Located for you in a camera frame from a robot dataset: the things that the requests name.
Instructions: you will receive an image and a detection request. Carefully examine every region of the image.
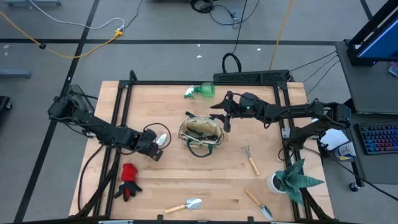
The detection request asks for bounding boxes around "red and black garden glove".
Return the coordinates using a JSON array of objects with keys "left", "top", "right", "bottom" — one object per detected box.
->
[{"left": 113, "top": 162, "right": 144, "bottom": 202}]

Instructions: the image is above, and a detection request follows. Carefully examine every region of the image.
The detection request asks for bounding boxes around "wooden-handled three-prong cultivator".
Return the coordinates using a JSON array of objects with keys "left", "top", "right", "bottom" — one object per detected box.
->
[{"left": 241, "top": 144, "right": 261, "bottom": 177}]

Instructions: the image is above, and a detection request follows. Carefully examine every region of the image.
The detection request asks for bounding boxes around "beige green-trimmed gardening bag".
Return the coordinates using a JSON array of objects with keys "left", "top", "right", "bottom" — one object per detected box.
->
[{"left": 177, "top": 111, "right": 225, "bottom": 158}]

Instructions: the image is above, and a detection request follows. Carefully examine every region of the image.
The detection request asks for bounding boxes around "grey cart base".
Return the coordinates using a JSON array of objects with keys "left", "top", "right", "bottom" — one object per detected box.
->
[
  {"left": 2, "top": 0, "right": 62, "bottom": 7},
  {"left": 0, "top": 68, "right": 32, "bottom": 79}
]

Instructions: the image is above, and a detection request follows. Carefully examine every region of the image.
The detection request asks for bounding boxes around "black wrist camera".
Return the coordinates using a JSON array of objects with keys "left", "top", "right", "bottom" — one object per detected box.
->
[
  {"left": 222, "top": 115, "right": 233, "bottom": 133},
  {"left": 150, "top": 148, "right": 165, "bottom": 162}
]

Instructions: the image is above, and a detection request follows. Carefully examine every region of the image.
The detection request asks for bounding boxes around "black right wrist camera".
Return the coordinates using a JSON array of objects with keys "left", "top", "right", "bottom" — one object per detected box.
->
[{"left": 222, "top": 115, "right": 233, "bottom": 133}]

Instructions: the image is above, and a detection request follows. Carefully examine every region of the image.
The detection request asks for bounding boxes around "green plastic spray bottle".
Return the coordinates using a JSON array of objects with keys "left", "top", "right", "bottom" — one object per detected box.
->
[{"left": 183, "top": 82, "right": 216, "bottom": 100}]

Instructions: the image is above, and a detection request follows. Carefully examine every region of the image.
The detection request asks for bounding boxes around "thin black desk cable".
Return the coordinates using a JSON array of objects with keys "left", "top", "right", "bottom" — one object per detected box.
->
[
  {"left": 306, "top": 59, "right": 340, "bottom": 96},
  {"left": 289, "top": 50, "right": 338, "bottom": 73},
  {"left": 303, "top": 55, "right": 340, "bottom": 83}
]

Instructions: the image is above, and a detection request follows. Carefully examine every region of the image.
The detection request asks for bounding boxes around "black floor object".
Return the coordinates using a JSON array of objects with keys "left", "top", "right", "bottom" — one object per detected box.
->
[{"left": 0, "top": 95, "right": 13, "bottom": 112}]

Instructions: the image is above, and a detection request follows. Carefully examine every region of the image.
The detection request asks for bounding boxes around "black backlit keyboard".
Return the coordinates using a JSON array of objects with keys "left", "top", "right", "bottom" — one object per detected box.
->
[{"left": 356, "top": 123, "right": 398, "bottom": 156}]

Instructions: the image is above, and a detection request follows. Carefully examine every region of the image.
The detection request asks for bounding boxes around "yellow hanging cable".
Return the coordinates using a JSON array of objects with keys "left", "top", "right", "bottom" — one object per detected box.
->
[{"left": 269, "top": 0, "right": 295, "bottom": 71}]

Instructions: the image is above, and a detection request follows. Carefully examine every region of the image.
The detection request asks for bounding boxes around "black perforated electronics box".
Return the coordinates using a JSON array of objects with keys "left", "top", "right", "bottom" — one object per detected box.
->
[{"left": 212, "top": 69, "right": 290, "bottom": 84}]

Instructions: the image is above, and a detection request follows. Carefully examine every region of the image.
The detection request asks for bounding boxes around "white and blue container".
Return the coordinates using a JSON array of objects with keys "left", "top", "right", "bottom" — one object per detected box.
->
[{"left": 333, "top": 141, "right": 358, "bottom": 162}]

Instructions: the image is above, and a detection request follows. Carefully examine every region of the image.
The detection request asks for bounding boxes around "white floor cable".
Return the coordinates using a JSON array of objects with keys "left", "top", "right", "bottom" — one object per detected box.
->
[{"left": 27, "top": 0, "right": 126, "bottom": 32}]

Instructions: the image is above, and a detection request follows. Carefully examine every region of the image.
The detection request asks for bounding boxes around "wooden-handled narrow trowel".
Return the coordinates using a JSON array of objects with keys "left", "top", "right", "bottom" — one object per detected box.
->
[{"left": 244, "top": 189, "right": 275, "bottom": 222}]

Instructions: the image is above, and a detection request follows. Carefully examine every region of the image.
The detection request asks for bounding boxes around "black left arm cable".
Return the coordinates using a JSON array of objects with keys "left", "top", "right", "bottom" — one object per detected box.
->
[{"left": 142, "top": 122, "right": 172, "bottom": 151}]

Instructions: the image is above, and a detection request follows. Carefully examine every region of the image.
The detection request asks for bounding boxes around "black floor cable bundle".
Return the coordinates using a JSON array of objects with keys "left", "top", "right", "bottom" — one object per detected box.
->
[{"left": 189, "top": 0, "right": 261, "bottom": 29}]

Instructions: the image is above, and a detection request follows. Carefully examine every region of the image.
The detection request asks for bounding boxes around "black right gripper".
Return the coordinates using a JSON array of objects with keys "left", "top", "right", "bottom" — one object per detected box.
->
[{"left": 210, "top": 90, "right": 242, "bottom": 121}]

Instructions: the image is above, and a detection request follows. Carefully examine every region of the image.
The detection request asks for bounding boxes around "yellow floor extension cord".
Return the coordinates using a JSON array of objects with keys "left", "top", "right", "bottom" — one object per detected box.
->
[{"left": 0, "top": 11, "right": 124, "bottom": 60}]

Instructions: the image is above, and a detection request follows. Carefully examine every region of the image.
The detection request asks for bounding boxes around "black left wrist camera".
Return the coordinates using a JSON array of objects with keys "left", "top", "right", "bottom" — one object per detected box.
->
[{"left": 150, "top": 148, "right": 165, "bottom": 162}]

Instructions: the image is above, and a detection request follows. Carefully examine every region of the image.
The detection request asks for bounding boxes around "grey side desk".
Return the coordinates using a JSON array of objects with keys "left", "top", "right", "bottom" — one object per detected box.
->
[{"left": 335, "top": 39, "right": 398, "bottom": 114}]

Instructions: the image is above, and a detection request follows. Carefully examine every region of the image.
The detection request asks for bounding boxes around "white paper sheet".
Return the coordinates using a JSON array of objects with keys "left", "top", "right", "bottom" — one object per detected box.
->
[{"left": 312, "top": 117, "right": 349, "bottom": 152}]

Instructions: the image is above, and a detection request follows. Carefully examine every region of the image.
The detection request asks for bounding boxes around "artificial plant in white pot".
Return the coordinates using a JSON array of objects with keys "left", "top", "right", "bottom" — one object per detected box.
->
[{"left": 266, "top": 157, "right": 326, "bottom": 205}]

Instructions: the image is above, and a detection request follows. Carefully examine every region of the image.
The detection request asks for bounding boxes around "black looped floor cable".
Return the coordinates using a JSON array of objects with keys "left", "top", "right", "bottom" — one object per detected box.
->
[{"left": 221, "top": 0, "right": 249, "bottom": 74}]

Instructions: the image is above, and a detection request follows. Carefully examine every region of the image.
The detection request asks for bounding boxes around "grey keyboard desk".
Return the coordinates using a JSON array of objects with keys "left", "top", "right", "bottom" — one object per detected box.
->
[{"left": 343, "top": 112, "right": 398, "bottom": 185}]

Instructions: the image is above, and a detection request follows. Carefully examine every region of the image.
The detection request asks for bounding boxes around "black table cable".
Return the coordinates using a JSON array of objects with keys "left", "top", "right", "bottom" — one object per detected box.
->
[{"left": 76, "top": 143, "right": 105, "bottom": 213}]

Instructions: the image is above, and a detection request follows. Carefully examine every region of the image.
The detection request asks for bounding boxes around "monitor with black stand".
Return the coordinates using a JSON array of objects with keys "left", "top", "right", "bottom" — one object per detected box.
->
[{"left": 346, "top": 0, "right": 398, "bottom": 67}]

